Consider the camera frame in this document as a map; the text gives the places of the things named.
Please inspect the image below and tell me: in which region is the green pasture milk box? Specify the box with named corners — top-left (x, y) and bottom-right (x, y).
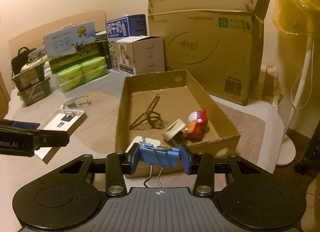
top-left (43, 21), bottom-right (99, 74)

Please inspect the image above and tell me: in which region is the dark storage basket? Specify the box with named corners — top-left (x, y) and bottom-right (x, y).
top-left (11, 63), bottom-right (45, 92)
top-left (17, 76), bottom-right (52, 107)

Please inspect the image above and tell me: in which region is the chrome wire holder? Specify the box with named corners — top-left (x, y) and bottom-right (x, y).
top-left (72, 95), bottom-right (91, 108)

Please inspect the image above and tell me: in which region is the red Doraemon figurine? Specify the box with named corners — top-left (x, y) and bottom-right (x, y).
top-left (184, 108), bottom-right (208, 140)

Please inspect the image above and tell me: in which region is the white card box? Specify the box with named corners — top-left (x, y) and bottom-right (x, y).
top-left (34, 109), bottom-right (89, 165)

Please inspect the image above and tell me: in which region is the wooden door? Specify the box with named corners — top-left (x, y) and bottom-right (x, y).
top-left (0, 75), bottom-right (10, 119)

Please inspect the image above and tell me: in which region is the white remote control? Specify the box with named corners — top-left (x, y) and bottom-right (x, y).
top-left (63, 96), bottom-right (77, 107)

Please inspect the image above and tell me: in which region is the shallow cardboard tray box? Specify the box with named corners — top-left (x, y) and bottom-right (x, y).
top-left (115, 69), bottom-right (242, 178)

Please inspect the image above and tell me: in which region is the yellow plastic bag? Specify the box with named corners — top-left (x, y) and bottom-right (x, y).
top-left (272, 0), bottom-right (319, 39)

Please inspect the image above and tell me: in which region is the black laptop bag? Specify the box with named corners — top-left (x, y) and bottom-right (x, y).
top-left (11, 47), bottom-right (36, 77)

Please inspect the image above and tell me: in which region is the large brown cardboard box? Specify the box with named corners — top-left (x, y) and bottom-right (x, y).
top-left (148, 0), bottom-right (270, 106)

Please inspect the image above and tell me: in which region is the blue milk carton box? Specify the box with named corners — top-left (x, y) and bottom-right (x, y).
top-left (105, 14), bottom-right (147, 72)

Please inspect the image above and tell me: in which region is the upper dark storage basket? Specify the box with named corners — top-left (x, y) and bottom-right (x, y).
top-left (11, 63), bottom-right (45, 92)

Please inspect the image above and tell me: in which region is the white power adapter plug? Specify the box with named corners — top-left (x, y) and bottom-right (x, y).
top-left (125, 136), bottom-right (161, 152)

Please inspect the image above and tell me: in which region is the blue binder clip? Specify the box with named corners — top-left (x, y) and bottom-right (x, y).
top-left (139, 143), bottom-right (179, 188)

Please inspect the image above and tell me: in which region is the white humidifier product box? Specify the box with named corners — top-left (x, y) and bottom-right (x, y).
top-left (116, 36), bottom-right (165, 75)

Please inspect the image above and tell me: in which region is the lower dark storage basket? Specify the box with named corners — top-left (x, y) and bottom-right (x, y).
top-left (17, 76), bottom-right (52, 107)

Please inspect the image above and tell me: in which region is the white fan stand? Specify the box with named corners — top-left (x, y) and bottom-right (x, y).
top-left (276, 34), bottom-right (315, 166)

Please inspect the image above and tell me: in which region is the beige tape measure roll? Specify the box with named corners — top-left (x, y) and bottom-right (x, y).
top-left (163, 119), bottom-right (185, 147)

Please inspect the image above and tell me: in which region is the green tissue pack bundle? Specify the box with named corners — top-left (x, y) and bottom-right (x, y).
top-left (56, 57), bottom-right (108, 93)

